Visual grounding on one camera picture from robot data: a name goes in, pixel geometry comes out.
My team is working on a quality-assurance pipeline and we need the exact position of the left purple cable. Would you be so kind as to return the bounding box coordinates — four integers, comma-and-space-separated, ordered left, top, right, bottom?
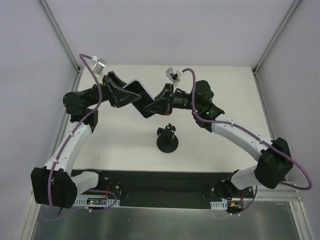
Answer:
39, 53, 118, 221

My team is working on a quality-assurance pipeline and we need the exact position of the right aluminium frame post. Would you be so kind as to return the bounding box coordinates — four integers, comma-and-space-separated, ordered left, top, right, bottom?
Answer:
252, 0, 303, 76

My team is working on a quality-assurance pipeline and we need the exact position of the black phone lavender case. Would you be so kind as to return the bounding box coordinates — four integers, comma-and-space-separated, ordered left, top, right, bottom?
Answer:
123, 78, 157, 120

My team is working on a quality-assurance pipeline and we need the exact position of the front aluminium rail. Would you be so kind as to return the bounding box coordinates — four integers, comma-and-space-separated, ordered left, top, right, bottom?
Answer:
31, 171, 302, 208

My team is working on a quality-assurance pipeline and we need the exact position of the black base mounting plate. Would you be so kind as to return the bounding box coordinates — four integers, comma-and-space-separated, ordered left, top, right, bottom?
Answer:
76, 169, 255, 208

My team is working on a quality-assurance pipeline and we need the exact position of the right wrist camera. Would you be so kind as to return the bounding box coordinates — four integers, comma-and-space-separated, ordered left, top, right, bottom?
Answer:
165, 67, 183, 84

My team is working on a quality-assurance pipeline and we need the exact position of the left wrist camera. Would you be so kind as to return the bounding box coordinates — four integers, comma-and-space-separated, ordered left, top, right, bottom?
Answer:
91, 56, 107, 77

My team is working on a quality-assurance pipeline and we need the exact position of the right white cable duct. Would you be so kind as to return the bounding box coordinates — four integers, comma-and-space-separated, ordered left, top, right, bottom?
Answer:
210, 200, 228, 211

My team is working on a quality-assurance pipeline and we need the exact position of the black phone stand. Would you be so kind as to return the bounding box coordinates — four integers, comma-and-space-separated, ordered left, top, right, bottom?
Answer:
156, 123, 179, 154

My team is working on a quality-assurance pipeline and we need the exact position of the white cable duct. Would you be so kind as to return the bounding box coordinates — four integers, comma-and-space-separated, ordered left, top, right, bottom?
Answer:
73, 196, 120, 208
210, 200, 228, 211

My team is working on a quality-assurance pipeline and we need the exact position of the left aluminium frame post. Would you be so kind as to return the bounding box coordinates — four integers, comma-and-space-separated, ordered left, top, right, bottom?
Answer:
37, 0, 81, 73

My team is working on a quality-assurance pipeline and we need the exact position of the left white cable duct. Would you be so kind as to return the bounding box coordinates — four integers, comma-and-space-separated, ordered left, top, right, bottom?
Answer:
73, 196, 120, 208

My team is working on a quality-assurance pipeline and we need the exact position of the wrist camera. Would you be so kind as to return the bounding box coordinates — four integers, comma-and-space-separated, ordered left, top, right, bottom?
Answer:
91, 56, 107, 77
165, 67, 183, 84

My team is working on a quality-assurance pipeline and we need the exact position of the aluminium frame post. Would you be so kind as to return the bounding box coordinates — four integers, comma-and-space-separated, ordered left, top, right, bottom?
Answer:
252, 0, 303, 76
37, 0, 81, 73

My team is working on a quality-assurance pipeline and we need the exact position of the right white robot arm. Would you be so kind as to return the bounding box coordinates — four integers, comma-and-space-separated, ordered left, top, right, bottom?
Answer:
194, 80, 293, 198

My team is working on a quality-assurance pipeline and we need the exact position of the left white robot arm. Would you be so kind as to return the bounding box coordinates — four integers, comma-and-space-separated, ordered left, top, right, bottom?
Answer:
30, 71, 142, 209

